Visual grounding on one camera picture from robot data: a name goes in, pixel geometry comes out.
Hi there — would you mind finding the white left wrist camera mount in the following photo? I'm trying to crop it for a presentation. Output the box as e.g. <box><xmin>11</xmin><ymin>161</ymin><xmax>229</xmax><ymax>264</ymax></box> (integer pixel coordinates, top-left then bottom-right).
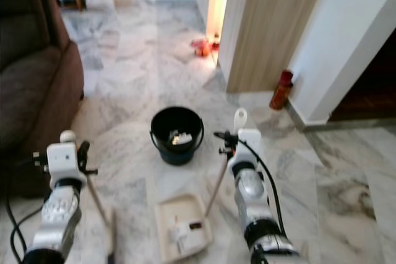
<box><xmin>47</xmin><ymin>142</ymin><xmax>80</xmax><ymax>181</ymax></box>

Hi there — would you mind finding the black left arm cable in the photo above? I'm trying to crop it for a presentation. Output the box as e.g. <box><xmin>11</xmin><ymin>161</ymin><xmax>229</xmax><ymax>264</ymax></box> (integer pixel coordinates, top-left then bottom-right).
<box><xmin>6</xmin><ymin>159</ymin><xmax>47</xmax><ymax>263</ymax></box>

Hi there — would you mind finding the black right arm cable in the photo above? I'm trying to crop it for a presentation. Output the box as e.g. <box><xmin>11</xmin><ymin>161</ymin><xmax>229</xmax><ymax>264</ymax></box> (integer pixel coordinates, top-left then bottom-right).
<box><xmin>213</xmin><ymin>130</ymin><xmax>287</xmax><ymax>237</ymax></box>

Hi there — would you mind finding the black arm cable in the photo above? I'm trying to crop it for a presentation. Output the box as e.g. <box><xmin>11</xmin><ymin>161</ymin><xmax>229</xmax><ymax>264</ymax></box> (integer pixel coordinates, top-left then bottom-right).
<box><xmin>213</xmin><ymin>130</ymin><xmax>287</xmax><ymax>237</ymax></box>
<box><xmin>6</xmin><ymin>159</ymin><xmax>47</xmax><ymax>263</ymax></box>

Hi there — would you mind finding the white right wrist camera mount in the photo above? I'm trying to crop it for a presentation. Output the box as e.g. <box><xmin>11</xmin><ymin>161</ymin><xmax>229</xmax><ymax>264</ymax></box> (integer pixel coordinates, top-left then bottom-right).
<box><xmin>235</xmin><ymin>129</ymin><xmax>262</xmax><ymax>164</ymax></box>

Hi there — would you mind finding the red bottle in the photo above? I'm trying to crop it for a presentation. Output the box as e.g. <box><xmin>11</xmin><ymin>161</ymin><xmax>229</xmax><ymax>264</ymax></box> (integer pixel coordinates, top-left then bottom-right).
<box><xmin>269</xmin><ymin>69</ymin><xmax>294</xmax><ymax>111</ymax></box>

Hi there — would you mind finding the light wooden cabinet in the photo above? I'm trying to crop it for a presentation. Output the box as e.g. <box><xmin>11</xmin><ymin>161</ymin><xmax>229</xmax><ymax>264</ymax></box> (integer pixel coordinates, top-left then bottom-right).
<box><xmin>197</xmin><ymin>0</ymin><xmax>332</xmax><ymax>93</ymax></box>

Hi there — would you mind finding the red crumpled item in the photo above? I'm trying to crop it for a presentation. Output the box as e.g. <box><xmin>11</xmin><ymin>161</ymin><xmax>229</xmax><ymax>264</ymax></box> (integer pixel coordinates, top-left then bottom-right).
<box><xmin>191</xmin><ymin>38</ymin><xmax>211</xmax><ymax>58</ymax></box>

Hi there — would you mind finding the white paper scrap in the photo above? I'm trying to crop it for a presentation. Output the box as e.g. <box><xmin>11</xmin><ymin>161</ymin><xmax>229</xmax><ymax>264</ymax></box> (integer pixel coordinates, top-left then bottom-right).
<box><xmin>172</xmin><ymin>216</ymin><xmax>196</xmax><ymax>255</ymax></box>

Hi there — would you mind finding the dark brown sofa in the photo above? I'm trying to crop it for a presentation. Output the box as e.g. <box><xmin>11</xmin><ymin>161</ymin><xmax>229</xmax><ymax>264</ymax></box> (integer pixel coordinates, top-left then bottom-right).
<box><xmin>0</xmin><ymin>0</ymin><xmax>85</xmax><ymax>200</ymax></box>

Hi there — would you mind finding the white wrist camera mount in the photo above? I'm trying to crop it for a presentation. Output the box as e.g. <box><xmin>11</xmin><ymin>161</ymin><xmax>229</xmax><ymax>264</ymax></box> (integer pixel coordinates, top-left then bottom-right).
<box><xmin>47</xmin><ymin>142</ymin><xmax>80</xmax><ymax>181</ymax></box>
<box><xmin>235</xmin><ymin>129</ymin><xmax>262</xmax><ymax>164</ymax></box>

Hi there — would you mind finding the white crumpled paper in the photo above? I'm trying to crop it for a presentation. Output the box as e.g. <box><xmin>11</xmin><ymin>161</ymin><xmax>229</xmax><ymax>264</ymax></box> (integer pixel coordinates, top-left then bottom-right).
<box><xmin>168</xmin><ymin>129</ymin><xmax>194</xmax><ymax>146</ymax></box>

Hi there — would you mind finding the beige long handled dustpan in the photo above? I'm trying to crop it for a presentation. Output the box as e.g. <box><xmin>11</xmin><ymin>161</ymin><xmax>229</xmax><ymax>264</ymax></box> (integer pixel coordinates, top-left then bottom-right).
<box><xmin>155</xmin><ymin>108</ymin><xmax>248</xmax><ymax>263</ymax></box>

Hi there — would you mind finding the black plastic bucket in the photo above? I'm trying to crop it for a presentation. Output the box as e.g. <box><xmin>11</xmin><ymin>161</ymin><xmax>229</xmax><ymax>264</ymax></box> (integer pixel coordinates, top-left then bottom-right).
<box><xmin>150</xmin><ymin>106</ymin><xmax>205</xmax><ymax>166</ymax></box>

